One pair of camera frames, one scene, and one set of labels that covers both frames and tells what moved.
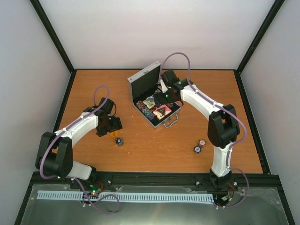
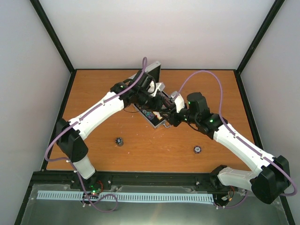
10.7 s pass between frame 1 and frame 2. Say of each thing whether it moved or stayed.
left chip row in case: stayed
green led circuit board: stayed
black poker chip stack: stayed
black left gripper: moved
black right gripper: moved
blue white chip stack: stayed
